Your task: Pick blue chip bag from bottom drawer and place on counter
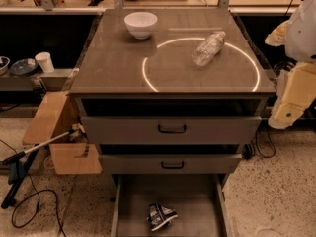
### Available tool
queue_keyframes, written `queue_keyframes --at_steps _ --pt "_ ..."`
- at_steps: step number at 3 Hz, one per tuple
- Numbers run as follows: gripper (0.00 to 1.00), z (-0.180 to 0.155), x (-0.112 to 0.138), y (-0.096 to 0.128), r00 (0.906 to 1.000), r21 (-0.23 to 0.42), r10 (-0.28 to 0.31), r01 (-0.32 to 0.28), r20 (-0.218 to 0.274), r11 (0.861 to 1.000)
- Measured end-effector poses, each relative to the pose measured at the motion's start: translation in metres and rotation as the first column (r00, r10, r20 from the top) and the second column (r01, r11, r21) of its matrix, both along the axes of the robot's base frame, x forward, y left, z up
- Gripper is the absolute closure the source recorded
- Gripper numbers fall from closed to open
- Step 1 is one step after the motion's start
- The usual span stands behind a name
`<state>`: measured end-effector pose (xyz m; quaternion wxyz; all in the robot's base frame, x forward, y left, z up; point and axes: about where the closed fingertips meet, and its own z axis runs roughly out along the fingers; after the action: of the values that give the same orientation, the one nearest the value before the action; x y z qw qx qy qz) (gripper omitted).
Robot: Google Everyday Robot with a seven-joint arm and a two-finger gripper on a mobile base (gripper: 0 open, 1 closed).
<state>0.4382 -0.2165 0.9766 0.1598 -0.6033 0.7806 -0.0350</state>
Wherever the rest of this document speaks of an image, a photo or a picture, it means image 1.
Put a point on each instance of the black grabber tool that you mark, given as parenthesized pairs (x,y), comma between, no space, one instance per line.
(19,165)

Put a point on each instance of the metal bowl at left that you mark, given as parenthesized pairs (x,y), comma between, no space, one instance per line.
(4,63)

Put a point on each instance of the white ceramic bowl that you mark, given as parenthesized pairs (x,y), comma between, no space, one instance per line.
(141,24)

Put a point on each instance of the grey side shelf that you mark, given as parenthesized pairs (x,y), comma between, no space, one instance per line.
(53,81)

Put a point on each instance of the clear plastic water bottle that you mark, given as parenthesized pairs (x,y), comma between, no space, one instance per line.
(203,54)

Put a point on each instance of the blue chip bag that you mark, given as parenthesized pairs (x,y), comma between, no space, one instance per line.
(160,216)

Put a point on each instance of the top grey drawer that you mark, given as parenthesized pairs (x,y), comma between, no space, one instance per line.
(170,130)

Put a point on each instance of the white paper cup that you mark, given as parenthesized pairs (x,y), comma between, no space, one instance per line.
(45,62)

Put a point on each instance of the wooden stool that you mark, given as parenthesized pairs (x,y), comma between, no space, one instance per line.
(55,115)

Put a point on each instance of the bottom open grey drawer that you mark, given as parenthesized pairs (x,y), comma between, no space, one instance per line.
(198,200)

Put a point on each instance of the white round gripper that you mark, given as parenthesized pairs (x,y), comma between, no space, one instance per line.
(302,34)

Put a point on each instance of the grey drawer cabinet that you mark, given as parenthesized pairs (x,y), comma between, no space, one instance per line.
(125,77)

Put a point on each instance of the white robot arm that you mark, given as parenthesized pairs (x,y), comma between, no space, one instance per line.
(296,89)

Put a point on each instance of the middle grey drawer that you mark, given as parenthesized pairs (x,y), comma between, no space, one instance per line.
(170,164)

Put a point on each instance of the blue grey plate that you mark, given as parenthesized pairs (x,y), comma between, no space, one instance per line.
(24,67)

